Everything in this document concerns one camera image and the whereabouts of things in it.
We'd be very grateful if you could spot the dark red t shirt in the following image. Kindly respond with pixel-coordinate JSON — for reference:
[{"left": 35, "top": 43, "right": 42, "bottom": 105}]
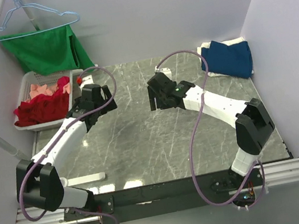
[{"left": 14, "top": 94, "right": 69, "bottom": 127}]

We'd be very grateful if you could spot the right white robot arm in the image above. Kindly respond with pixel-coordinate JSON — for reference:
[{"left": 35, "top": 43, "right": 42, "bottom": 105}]
[{"left": 147, "top": 72, "right": 275, "bottom": 188}]

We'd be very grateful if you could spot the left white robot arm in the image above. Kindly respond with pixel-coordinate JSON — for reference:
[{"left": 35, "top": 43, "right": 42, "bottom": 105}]
[{"left": 15, "top": 84, "right": 117, "bottom": 217}]

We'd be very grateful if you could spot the magenta t shirt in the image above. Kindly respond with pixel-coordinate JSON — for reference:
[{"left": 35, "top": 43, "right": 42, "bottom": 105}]
[{"left": 57, "top": 76, "right": 71, "bottom": 94}]

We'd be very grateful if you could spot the peach pink garment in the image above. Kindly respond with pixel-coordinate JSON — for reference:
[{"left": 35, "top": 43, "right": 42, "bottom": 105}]
[{"left": 29, "top": 83, "right": 62, "bottom": 100}]

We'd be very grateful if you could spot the green t shirt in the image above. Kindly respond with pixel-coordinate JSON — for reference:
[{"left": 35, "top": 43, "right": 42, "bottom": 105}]
[{"left": 0, "top": 25, "right": 94, "bottom": 76}]

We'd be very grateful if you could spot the white laundry basket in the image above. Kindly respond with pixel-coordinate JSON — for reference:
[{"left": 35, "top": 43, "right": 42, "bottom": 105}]
[{"left": 13, "top": 70, "right": 74, "bottom": 131}]

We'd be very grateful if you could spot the folded blue t shirt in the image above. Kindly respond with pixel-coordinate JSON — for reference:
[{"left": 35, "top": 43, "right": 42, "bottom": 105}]
[{"left": 197, "top": 34, "right": 256, "bottom": 86}]

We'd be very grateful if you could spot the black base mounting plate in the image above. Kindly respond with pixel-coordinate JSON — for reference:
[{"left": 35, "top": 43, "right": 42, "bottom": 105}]
[{"left": 59, "top": 162, "right": 268, "bottom": 224}]

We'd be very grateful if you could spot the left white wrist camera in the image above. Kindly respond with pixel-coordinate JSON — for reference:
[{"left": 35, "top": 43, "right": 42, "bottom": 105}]
[{"left": 76, "top": 75, "right": 94, "bottom": 90}]

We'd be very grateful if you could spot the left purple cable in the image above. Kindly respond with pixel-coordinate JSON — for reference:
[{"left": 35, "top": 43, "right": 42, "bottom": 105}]
[{"left": 0, "top": 62, "right": 142, "bottom": 224}]

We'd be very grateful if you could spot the purple cable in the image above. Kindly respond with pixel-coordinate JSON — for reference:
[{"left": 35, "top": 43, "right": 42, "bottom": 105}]
[
  {"left": 0, "top": 62, "right": 142, "bottom": 224},
  {"left": 153, "top": 39, "right": 271, "bottom": 220}
]

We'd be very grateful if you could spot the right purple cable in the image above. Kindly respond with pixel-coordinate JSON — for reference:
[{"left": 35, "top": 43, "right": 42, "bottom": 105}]
[{"left": 153, "top": 39, "right": 271, "bottom": 220}]

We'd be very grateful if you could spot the light blue wire hanger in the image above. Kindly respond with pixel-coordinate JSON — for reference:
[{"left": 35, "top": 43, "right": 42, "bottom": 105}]
[{"left": 0, "top": 0, "right": 80, "bottom": 34}]

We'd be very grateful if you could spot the aluminium rail frame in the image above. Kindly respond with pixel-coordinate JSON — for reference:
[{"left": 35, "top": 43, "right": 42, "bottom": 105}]
[{"left": 0, "top": 157, "right": 299, "bottom": 224}]

